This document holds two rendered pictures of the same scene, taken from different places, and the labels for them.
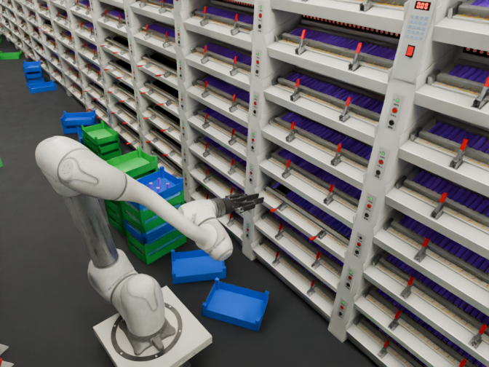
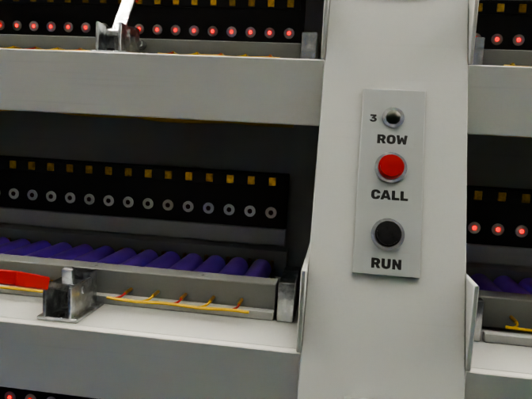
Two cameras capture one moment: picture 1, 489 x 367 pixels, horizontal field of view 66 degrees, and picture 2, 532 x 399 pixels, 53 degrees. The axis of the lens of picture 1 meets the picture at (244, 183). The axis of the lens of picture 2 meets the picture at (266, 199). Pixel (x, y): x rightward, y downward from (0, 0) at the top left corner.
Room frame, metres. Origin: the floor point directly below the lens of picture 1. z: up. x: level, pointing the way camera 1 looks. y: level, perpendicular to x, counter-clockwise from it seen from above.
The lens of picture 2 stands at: (1.00, -0.21, 0.49)
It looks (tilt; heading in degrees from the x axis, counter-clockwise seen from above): 14 degrees up; 318
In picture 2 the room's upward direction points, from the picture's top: 6 degrees clockwise
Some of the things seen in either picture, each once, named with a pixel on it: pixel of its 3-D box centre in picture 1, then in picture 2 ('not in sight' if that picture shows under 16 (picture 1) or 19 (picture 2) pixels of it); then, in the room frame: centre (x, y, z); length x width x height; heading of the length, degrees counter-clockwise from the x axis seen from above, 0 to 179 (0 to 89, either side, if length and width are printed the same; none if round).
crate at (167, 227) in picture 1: (155, 220); not in sight; (1.79, 0.53, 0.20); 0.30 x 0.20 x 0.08; 138
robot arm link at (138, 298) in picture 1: (141, 301); not in sight; (1.00, 0.39, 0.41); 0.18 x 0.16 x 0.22; 52
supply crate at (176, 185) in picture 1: (151, 186); not in sight; (1.79, 0.53, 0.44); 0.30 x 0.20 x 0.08; 138
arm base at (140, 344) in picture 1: (148, 328); not in sight; (0.98, 0.37, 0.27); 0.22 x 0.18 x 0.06; 40
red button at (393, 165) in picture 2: not in sight; (390, 168); (1.19, -0.48, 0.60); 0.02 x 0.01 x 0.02; 40
